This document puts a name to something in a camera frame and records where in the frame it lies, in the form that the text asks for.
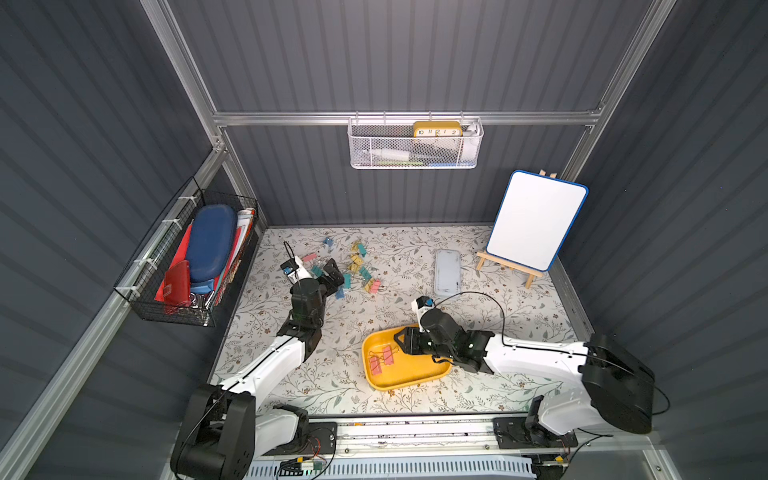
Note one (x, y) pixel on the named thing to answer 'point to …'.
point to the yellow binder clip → (357, 261)
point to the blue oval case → (210, 246)
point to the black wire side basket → (141, 287)
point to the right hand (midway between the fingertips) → (401, 334)
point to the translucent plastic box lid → (447, 273)
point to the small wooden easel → (512, 266)
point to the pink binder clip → (309, 257)
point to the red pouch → (177, 285)
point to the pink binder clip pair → (376, 358)
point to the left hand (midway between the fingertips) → (324, 267)
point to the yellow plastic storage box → (387, 365)
